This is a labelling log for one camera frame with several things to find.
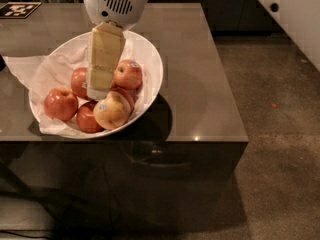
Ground red apple top right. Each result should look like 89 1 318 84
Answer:
113 59 142 90

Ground black white fiducial marker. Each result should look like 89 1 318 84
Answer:
0 2 41 19

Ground red apple far left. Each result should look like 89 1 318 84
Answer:
44 87 78 122

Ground red apple with sticker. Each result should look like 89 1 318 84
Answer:
71 68 88 100

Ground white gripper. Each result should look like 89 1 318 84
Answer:
83 0 148 100

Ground white paper napkin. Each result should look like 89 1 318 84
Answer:
2 30 146 137

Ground white bowl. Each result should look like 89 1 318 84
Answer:
28 28 164 140

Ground yellow-red apple front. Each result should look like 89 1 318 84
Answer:
93 91 131 130

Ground red apple behind yellow one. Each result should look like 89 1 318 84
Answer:
110 87 135 112

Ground dark red apple bottom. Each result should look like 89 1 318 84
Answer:
76 101 103 133

